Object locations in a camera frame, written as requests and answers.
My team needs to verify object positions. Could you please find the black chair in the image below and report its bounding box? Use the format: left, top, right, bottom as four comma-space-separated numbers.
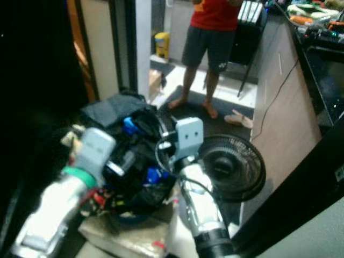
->
204, 0, 270, 99

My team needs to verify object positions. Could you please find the black floor fan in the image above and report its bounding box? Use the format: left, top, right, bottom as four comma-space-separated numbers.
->
196, 134, 267, 204

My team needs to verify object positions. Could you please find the dark grey garment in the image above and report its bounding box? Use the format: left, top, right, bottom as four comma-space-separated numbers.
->
81, 96, 149, 128

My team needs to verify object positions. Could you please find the small cardboard box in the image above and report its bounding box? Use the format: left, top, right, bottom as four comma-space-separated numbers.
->
148, 69, 163, 101

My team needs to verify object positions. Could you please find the white door frame post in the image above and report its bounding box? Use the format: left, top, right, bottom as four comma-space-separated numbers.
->
135, 0, 152, 101

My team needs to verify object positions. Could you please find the brown wooden cabinet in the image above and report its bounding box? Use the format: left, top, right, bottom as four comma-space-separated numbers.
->
249, 13, 324, 195

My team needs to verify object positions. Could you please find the thin black wall cable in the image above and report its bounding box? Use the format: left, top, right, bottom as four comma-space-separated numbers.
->
256, 59, 299, 142

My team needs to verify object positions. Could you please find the black laundry basket with clothes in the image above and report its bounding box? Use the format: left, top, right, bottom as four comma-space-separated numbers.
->
56, 94, 181, 221

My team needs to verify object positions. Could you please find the person in red shirt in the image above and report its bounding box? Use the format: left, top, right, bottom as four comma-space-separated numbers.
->
167, 0, 246, 120

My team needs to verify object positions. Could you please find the silver padded box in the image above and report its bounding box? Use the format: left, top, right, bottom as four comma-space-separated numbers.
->
77, 207, 168, 258

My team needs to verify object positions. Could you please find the yellow bin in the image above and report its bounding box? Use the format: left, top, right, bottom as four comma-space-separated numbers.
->
154, 31, 171, 59

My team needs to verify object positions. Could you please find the white rounded plastic object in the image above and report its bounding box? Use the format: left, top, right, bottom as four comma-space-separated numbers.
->
166, 215, 200, 258

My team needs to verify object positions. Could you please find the dark floor mat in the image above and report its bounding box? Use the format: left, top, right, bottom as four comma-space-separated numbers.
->
160, 86, 256, 127

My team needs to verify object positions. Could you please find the white striped cloth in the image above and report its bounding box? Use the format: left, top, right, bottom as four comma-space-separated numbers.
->
239, 0, 264, 25

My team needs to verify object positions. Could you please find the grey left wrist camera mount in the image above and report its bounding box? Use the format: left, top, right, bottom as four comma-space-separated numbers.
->
80, 127, 117, 179

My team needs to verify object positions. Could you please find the beige slipper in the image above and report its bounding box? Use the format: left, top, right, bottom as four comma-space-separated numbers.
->
239, 114, 255, 130
225, 109, 247, 125

